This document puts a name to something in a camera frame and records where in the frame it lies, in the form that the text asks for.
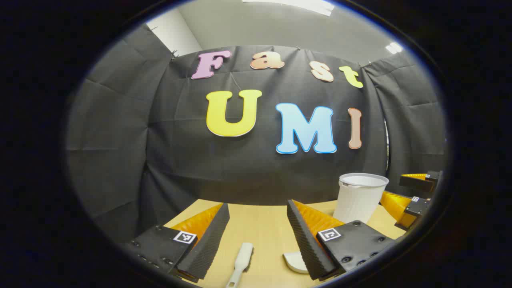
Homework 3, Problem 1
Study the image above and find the white ribbed garbage bin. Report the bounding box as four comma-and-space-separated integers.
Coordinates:
333, 173, 389, 224

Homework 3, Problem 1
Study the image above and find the black backdrop cloth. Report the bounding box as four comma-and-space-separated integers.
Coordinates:
66, 24, 448, 244

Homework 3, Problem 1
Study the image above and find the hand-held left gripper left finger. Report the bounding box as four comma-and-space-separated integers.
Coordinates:
127, 203, 230, 284

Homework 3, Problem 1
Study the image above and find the small white broom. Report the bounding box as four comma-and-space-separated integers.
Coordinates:
225, 242, 254, 288

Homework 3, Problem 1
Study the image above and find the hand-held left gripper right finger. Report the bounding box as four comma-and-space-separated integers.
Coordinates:
286, 199, 396, 281

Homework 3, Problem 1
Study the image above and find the white plastic dustpan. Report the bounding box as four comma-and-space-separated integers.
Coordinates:
282, 251, 309, 274

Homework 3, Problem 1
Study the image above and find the wooden desktop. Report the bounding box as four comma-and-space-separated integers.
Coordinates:
164, 199, 406, 288

